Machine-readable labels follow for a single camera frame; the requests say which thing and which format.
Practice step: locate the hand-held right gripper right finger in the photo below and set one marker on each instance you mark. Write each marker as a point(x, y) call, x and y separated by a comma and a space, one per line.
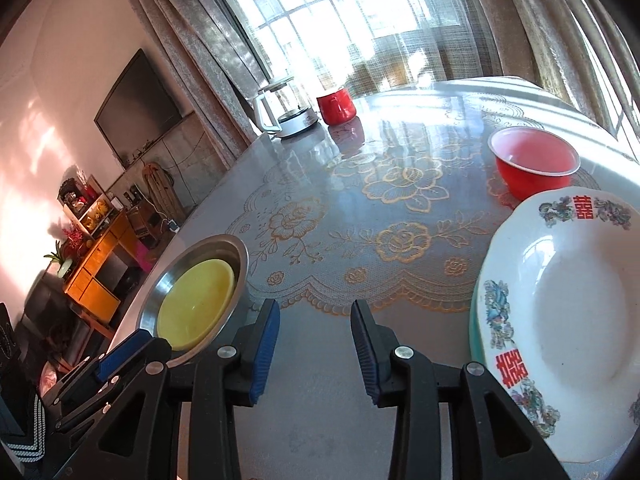
point(362, 360)

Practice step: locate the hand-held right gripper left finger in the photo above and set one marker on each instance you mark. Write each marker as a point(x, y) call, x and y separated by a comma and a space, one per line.
point(265, 355)

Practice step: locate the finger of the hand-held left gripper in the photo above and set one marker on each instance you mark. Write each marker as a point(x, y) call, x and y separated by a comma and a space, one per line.
point(122, 355)
point(157, 347)

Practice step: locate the yellow plastic bowl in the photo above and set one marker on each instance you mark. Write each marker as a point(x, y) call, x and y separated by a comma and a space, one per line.
point(195, 305)

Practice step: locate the stainless steel bowl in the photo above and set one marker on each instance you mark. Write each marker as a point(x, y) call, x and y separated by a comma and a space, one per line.
point(220, 255)

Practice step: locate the white dragon-print plate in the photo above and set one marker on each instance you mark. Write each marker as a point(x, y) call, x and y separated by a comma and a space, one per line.
point(565, 310)

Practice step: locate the pink plastic stool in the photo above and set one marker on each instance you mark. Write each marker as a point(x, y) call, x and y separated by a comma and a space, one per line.
point(145, 260)

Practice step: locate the orange wooden cabinet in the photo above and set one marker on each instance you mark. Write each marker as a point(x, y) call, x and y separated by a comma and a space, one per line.
point(95, 270)

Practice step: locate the black sofa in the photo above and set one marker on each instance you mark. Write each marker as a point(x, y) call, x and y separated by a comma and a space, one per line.
point(45, 305)

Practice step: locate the green potted plant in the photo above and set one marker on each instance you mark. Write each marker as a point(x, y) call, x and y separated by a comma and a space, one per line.
point(60, 260)

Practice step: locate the white power strip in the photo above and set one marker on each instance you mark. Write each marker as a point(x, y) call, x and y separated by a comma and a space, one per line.
point(173, 226)

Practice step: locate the red flower bouquet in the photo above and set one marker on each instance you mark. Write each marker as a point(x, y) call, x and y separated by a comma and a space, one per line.
point(72, 235)

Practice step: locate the wooden display shelf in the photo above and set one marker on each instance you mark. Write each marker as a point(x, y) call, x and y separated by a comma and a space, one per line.
point(95, 210)

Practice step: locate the lace patterned tablecloth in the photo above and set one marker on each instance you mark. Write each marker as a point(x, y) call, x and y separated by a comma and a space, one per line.
point(350, 210)

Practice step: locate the wooden folding chair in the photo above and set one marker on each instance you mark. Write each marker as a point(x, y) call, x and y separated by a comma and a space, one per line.
point(162, 190)

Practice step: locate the white glass electric kettle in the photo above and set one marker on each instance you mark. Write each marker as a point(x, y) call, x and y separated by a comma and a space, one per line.
point(300, 122)

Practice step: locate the red mug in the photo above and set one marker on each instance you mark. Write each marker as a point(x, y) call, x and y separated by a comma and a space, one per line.
point(337, 107)

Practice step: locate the red bowl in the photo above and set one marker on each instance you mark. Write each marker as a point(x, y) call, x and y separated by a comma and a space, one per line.
point(530, 160)

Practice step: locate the grey patterned curtain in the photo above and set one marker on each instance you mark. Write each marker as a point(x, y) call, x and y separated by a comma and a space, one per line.
point(550, 35)
point(200, 60)

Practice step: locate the barred window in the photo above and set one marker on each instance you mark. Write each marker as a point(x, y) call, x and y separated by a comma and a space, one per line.
point(325, 10)

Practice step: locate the wall-mounted black television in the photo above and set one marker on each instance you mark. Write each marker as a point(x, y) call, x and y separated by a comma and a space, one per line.
point(137, 110)

